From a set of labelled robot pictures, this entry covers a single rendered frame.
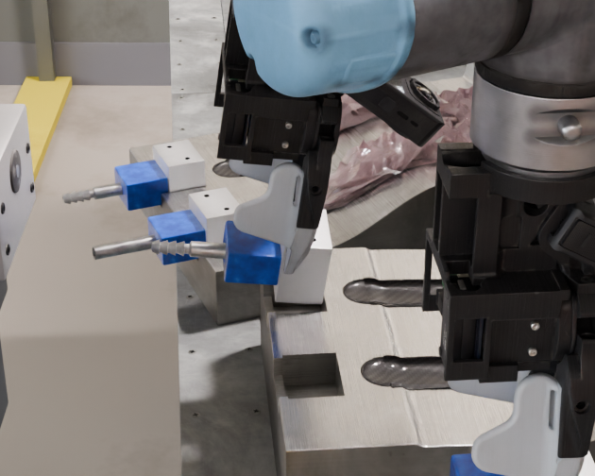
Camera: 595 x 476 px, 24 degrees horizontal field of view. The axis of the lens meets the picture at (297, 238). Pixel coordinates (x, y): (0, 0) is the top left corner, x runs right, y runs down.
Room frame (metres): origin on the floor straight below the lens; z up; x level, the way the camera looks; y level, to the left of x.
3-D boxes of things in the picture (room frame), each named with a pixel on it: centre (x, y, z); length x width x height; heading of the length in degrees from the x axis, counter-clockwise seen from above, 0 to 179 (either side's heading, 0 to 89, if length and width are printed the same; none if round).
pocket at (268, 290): (0.90, 0.00, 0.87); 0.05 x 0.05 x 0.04; 5
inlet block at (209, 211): (1.05, 0.12, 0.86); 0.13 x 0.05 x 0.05; 112
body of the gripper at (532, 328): (0.62, -0.12, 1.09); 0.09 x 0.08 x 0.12; 95
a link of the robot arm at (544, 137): (0.62, -0.12, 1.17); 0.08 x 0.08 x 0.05
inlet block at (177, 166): (1.15, 0.16, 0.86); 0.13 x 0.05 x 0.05; 112
